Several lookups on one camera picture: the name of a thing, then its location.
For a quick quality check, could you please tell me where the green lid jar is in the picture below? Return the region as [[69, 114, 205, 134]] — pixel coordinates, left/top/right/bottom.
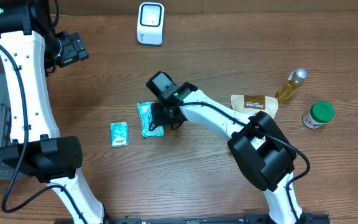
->
[[302, 101, 335, 129]]

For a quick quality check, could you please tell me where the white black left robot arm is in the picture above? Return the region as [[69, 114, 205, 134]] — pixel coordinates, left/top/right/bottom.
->
[[0, 0, 110, 223]]

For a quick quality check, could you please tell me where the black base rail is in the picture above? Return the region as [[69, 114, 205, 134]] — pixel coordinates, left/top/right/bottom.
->
[[54, 213, 332, 224]]

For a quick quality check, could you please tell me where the brown snack package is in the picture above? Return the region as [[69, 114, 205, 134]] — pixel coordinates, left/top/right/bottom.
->
[[230, 94, 279, 149]]

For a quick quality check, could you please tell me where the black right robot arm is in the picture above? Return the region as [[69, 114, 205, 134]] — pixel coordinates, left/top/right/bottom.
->
[[146, 71, 303, 223]]

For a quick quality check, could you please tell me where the white black barcode scanner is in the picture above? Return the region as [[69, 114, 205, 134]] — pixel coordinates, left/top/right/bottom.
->
[[136, 2, 165, 45]]

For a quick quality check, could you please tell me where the small teal tissue pack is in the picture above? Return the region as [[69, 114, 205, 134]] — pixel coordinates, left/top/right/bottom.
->
[[110, 122, 129, 147]]

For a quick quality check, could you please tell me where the yellow oil bottle silver cap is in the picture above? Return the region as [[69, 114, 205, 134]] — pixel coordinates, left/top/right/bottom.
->
[[275, 68, 308, 103]]

